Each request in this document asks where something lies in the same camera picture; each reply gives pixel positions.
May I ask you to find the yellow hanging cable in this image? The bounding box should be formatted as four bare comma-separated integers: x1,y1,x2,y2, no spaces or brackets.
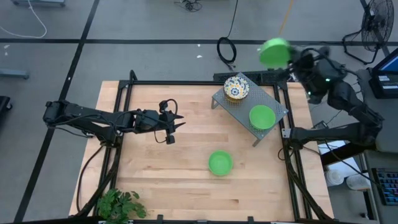
278,0,295,37

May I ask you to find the yellow patterned mini bowl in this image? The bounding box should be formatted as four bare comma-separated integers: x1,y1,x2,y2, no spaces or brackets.
223,75,251,101

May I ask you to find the grey stand foot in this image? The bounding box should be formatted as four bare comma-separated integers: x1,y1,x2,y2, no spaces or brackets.
0,68,30,80

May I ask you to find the green plate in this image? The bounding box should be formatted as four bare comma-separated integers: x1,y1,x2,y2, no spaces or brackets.
258,37,293,70

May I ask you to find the black cable bundle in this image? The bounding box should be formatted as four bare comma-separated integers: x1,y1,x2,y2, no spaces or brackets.
174,0,203,13

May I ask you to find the grey side desk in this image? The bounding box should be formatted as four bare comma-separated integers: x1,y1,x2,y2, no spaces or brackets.
356,68,398,224

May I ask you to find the black hanging cable with coil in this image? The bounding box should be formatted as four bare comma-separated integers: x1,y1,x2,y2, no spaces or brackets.
216,0,239,71

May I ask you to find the green artificial plant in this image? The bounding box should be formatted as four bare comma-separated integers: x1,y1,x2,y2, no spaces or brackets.
96,188,147,224

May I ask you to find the black computer keyboard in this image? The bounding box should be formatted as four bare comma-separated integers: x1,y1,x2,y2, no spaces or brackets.
371,167,398,207

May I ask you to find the black power strip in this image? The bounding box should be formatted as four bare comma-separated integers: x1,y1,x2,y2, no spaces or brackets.
213,70,292,84

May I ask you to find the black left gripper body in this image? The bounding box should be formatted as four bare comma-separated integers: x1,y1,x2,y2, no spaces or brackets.
133,100,175,145

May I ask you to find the white floor cable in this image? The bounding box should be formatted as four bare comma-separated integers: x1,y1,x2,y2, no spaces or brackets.
0,0,48,39

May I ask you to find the black floor fan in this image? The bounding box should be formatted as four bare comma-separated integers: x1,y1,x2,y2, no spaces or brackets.
341,0,396,65

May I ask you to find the grey cart base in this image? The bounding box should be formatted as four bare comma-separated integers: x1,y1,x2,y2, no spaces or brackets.
11,0,67,7

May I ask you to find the grey perforated metal shelf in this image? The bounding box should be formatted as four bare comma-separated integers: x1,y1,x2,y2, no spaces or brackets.
211,72,289,147

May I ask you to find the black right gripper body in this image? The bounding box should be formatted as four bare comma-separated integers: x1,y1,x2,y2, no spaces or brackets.
292,51,348,105

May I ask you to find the black aluminium table frame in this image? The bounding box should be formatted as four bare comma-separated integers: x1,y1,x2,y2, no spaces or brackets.
74,70,335,224

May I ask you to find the black diagonal bar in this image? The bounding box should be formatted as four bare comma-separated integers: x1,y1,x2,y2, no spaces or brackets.
320,141,377,166

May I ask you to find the green mini bowl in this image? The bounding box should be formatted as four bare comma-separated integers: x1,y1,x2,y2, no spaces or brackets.
248,104,277,131
207,150,234,177

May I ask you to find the white paper sheet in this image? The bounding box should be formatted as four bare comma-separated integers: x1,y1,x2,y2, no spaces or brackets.
317,139,363,180

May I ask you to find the black laptop computer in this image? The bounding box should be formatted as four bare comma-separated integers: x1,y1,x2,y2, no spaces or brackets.
369,47,398,100

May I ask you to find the black cart corner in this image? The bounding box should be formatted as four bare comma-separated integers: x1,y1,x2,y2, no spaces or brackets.
0,95,13,112

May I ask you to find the white round container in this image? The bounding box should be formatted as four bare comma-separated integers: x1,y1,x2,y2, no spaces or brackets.
325,169,345,187
346,173,371,191

